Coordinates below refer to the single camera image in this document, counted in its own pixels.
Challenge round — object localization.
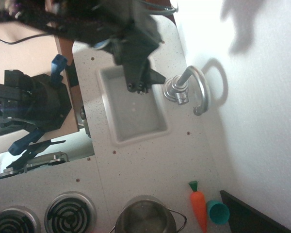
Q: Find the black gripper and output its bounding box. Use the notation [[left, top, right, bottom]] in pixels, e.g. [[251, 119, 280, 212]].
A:
[[110, 30, 165, 93]]

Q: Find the silver curved faucet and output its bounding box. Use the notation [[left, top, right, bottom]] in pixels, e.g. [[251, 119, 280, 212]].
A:
[[163, 66, 211, 116]]

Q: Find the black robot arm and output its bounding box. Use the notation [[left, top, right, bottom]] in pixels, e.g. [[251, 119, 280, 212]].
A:
[[0, 0, 165, 93]]

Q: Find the white rectangular sink basin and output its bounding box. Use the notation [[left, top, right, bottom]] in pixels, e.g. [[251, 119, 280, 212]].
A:
[[97, 66, 171, 146]]

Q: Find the blue clamp upper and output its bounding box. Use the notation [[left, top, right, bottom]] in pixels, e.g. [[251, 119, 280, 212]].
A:
[[50, 54, 67, 88]]

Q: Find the blue clamp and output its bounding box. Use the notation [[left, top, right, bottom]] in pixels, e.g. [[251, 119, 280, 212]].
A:
[[6, 129, 65, 170], [50, 54, 67, 88]]

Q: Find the orange toy carrot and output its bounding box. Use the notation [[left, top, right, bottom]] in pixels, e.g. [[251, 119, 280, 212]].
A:
[[189, 180, 208, 233]]

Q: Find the blue clamp lower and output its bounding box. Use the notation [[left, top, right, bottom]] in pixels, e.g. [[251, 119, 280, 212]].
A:
[[6, 129, 65, 170]]

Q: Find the stainless steel pot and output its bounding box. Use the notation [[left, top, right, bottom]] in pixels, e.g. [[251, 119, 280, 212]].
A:
[[110, 200, 187, 233]]

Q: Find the black coil burner right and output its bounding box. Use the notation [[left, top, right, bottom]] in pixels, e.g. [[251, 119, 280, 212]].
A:
[[44, 191, 97, 233]]

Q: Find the black coil burner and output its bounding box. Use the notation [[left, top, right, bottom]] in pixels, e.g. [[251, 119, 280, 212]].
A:
[[0, 206, 41, 233], [44, 191, 97, 233]]

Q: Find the teal plastic cup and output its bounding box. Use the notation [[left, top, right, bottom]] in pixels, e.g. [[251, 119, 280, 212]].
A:
[[206, 200, 230, 225]]

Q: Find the black panel corner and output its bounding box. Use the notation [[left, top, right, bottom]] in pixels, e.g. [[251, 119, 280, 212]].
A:
[[220, 190, 291, 233]]

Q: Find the black coil burner left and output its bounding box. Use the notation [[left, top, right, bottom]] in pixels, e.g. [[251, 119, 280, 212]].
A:
[[0, 206, 41, 233]]

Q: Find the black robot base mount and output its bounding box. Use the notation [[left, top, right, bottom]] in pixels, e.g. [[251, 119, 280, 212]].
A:
[[0, 70, 72, 136]]

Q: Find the black floor cable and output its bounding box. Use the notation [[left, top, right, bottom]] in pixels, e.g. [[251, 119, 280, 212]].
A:
[[0, 33, 56, 45]]

